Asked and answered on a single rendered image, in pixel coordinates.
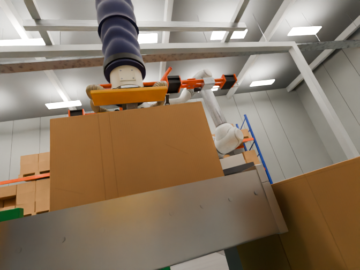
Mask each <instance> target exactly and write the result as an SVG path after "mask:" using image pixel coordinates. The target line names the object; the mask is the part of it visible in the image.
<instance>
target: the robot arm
mask: <svg viewBox="0 0 360 270"><path fill-rule="evenodd" d="M210 77H212V73H211V71H210V70H208V69H202V70H200V71H199V72H197V73H196V74H195V75H194V76H193V77H192V78H195V79H203V78H210ZM198 92H199V93H201V96H202V98H203V100H204V102H205V105H206V107H207V109H208V111H209V113H210V116H211V118H212V120H213V122H214V125H215V127H216V129H215V137H214V136H212V137H213V140H214V143H215V147H216V150H217V153H218V156H219V159H223V158H224V157H223V156H224V155H225V154H226V153H229V152H231V151H233V150H234V149H235V148H237V147H238V146H239V145H240V144H241V143H242V141H243V138H244V136H243V133H242V131H241V130H240V129H238V128H236V127H233V126H232V125H231V124H229V123H227V121H226V119H225V117H224V115H223V113H222V111H221V109H220V106H219V104H218V102H217V100H216V98H215V96H214V94H213V92H212V90H211V89H207V90H201V91H198ZM198 92H194V91H193V89H186V88H185V89H183V91H182V93H181V95H180V97H179V98H176V99H169V94H166V96H165V99H164V104H163V105H164V106H165V105H171V104H180V103H185V102H186V101H187V100H189V99H190V98H192V97H193V96H194V95H195V94H197V93H198ZM154 103H157V102H144V103H143V104H141V105H139V106H138V108H141V107H144V108H147V107H150V106H151V105H152V104H154Z"/></svg>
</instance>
